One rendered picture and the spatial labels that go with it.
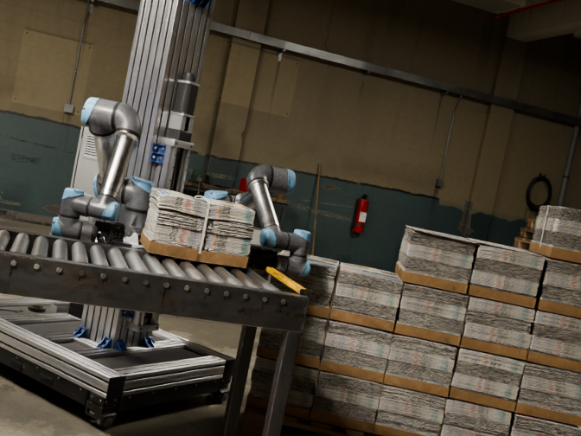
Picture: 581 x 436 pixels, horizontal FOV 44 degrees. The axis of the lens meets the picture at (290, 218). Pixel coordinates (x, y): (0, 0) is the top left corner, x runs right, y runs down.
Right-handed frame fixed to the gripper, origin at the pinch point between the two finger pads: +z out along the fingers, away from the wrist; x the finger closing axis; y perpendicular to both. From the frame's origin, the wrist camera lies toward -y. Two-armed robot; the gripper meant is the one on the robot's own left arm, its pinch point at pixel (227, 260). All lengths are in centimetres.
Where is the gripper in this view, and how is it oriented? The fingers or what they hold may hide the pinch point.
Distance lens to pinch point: 301.0
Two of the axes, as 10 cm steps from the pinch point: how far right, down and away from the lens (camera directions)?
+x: 3.0, 1.3, -9.5
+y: 2.0, -9.8, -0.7
